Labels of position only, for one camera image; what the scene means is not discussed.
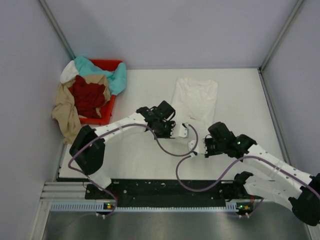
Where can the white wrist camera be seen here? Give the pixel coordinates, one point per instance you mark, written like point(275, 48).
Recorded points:
point(180, 130)
point(197, 149)

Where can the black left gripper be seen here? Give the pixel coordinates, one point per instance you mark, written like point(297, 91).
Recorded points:
point(168, 134)

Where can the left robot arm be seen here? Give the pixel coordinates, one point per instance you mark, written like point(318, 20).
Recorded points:
point(88, 148)

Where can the teal t shirt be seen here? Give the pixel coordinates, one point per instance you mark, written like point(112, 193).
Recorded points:
point(117, 80)

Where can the dark red t shirt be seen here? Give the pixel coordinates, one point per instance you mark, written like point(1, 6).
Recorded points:
point(89, 97)

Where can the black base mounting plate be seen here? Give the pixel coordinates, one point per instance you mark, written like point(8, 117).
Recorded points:
point(160, 193)

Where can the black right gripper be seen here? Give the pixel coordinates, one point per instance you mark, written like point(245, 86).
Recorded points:
point(208, 152)

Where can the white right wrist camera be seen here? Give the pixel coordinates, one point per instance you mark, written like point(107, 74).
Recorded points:
point(197, 149)

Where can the right corner aluminium post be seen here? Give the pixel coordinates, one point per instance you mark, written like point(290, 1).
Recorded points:
point(294, 13)

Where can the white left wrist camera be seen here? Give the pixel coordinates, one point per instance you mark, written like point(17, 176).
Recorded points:
point(180, 130)

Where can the beige t shirt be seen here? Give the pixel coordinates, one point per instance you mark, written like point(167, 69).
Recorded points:
point(65, 111)

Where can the red plastic bin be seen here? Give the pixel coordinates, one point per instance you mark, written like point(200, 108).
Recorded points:
point(107, 110)

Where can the white t shirt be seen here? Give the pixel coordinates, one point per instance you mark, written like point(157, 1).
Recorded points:
point(195, 102)
point(69, 72)

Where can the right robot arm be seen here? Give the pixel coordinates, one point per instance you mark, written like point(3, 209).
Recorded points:
point(286, 185)

